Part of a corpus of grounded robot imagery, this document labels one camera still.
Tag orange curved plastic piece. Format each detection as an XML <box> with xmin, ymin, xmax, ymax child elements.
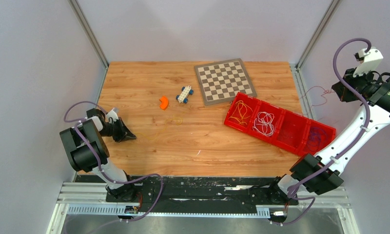
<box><xmin>159</xmin><ymin>96</ymin><xmax>169</xmax><ymax>110</ymax></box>

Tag wooden chessboard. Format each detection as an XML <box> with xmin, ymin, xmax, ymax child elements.
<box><xmin>194</xmin><ymin>58</ymin><xmax>257</xmax><ymax>106</ymax></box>

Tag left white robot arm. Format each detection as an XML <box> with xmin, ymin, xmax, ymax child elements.
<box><xmin>59</xmin><ymin>108</ymin><xmax>137</xmax><ymax>202</ymax></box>

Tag red compartment tray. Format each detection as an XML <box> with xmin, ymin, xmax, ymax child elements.
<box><xmin>224</xmin><ymin>93</ymin><xmax>336</xmax><ymax>156</ymax></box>

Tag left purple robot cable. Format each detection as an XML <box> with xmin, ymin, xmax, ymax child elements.
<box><xmin>63</xmin><ymin>100</ymin><xmax>165</xmax><ymax>223</ymax></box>

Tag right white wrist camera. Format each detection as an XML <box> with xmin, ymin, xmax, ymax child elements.
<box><xmin>352</xmin><ymin>47</ymin><xmax>384</xmax><ymax>78</ymax></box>

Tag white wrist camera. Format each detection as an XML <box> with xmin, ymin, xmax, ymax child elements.
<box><xmin>352</xmin><ymin>47</ymin><xmax>384</xmax><ymax>78</ymax></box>
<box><xmin>106</xmin><ymin>107</ymin><xmax>119</xmax><ymax>123</ymax></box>

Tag white toy car blue wheels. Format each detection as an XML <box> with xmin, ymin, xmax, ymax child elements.
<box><xmin>176</xmin><ymin>85</ymin><xmax>194</xmax><ymax>104</ymax></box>

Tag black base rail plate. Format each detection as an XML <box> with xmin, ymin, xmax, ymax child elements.
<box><xmin>106</xmin><ymin>176</ymin><xmax>298</xmax><ymax>214</ymax></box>

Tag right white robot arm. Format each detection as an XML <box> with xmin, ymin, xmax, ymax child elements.
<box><xmin>266</xmin><ymin>68</ymin><xmax>390</xmax><ymax>204</ymax></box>

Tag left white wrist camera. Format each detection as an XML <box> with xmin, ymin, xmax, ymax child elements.
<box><xmin>106</xmin><ymin>107</ymin><xmax>119</xmax><ymax>123</ymax></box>

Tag dark purple thin wire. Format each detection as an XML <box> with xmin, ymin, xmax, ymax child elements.
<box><xmin>306</xmin><ymin>126</ymin><xmax>329</xmax><ymax>153</ymax></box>

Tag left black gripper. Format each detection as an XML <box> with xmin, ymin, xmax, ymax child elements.
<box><xmin>98</xmin><ymin>117</ymin><xmax>137</xmax><ymax>143</ymax></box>

